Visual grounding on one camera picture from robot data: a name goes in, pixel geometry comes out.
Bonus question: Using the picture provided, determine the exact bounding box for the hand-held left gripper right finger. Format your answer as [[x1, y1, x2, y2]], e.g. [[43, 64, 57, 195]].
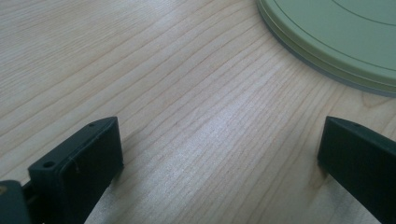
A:
[[317, 116, 396, 224]]

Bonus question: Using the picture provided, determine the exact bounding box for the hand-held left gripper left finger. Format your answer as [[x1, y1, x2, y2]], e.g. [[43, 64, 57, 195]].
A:
[[21, 116, 124, 224]]

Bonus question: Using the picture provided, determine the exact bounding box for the green round plate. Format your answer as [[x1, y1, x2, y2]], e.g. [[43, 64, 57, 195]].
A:
[[256, 0, 396, 98]]

